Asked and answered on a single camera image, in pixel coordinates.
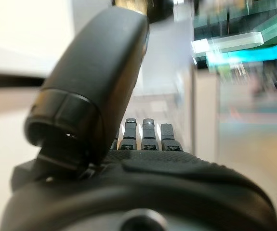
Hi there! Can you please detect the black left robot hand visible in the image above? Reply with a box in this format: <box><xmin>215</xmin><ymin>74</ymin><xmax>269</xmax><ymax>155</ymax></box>
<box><xmin>0</xmin><ymin>6</ymin><xmax>277</xmax><ymax>231</ymax></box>

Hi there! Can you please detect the teal lit glass display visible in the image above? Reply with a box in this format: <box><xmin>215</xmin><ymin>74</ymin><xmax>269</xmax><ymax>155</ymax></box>
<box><xmin>191</xmin><ymin>0</ymin><xmax>277</xmax><ymax>71</ymax></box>

